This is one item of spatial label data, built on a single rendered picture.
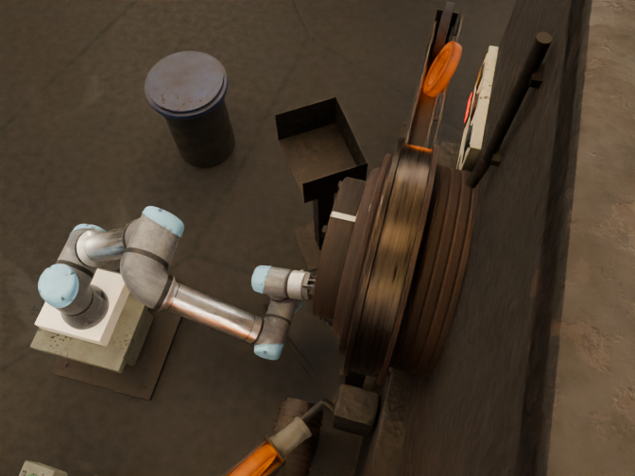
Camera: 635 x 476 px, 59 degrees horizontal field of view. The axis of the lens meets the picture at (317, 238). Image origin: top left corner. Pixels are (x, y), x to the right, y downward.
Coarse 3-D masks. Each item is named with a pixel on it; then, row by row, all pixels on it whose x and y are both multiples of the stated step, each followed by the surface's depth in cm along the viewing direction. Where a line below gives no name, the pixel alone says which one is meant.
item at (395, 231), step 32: (416, 160) 97; (384, 192) 90; (416, 192) 92; (384, 224) 89; (416, 224) 89; (384, 256) 88; (384, 288) 89; (384, 320) 90; (352, 352) 96; (384, 352) 94
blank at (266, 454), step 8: (264, 448) 131; (256, 456) 128; (264, 456) 129; (272, 456) 131; (248, 464) 127; (256, 464) 127; (264, 464) 129; (232, 472) 126; (240, 472) 126; (248, 472) 126; (256, 472) 130
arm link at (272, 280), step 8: (256, 272) 151; (264, 272) 150; (272, 272) 150; (280, 272) 149; (288, 272) 149; (256, 280) 150; (264, 280) 149; (272, 280) 149; (280, 280) 148; (256, 288) 151; (264, 288) 150; (272, 288) 149; (280, 288) 148; (272, 296) 152; (280, 296) 151
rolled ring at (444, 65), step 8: (448, 48) 183; (456, 48) 179; (440, 56) 189; (448, 56) 180; (456, 56) 178; (432, 64) 194; (440, 64) 191; (448, 64) 177; (456, 64) 178; (432, 72) 192; (440, 72) 180; (448, 72) 178; (432, 80) 191; (440, 80) 179; (448, 80) 179; (424, 88) 190; (432, 88) 182; (440, 88) 181; (432, 96) 188
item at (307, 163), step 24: (336, 96) 177; (288, 120) 179; (312, 120) 183; (336, 120) 185; (288, 144) 185; (312, 144) 184; (336, 144) 184; (312, 168) 180; (336, 168) 179; (360, 168) 168; (312, 192) 170; (336, 192) 176; (312, 240) 234; (312, 264) 230
